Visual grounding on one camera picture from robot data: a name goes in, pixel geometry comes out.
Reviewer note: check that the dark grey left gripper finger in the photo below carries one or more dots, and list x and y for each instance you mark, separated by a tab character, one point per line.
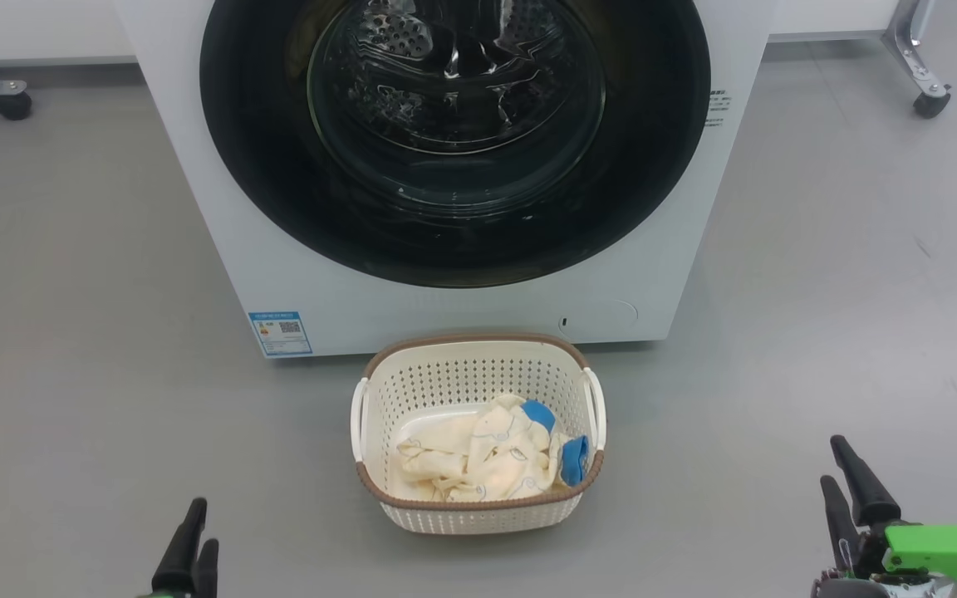
206	573
179	556

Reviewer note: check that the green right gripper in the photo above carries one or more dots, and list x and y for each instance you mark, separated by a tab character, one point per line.
944	552

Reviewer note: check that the cream garment with blue cuffs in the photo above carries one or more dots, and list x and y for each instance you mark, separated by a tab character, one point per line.
512	440

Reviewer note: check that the white front-load washing machine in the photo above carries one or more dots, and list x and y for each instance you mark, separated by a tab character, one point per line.
279	282

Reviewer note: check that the blue energy label sticker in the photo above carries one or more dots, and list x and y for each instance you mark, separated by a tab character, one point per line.
281	334

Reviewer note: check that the cream perforated laundry basket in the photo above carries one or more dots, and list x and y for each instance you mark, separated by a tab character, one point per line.
478	374

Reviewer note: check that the white partition panel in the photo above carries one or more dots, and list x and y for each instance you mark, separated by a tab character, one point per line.
827	15

